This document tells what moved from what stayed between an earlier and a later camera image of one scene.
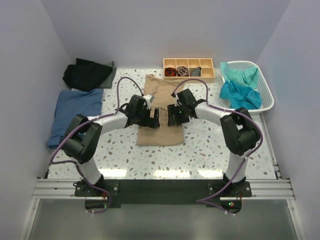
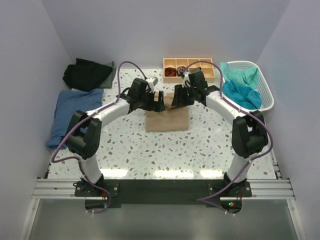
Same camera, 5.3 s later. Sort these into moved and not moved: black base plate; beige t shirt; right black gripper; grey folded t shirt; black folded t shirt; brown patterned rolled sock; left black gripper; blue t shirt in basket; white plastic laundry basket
Moved: beige t shirt; right black gripper; left black gripper
Not moved: white plastic laundry basket; brown patterned rolled sock; blue t shirt in basket; grey folded t shirt; black base plate; black folded t shirt
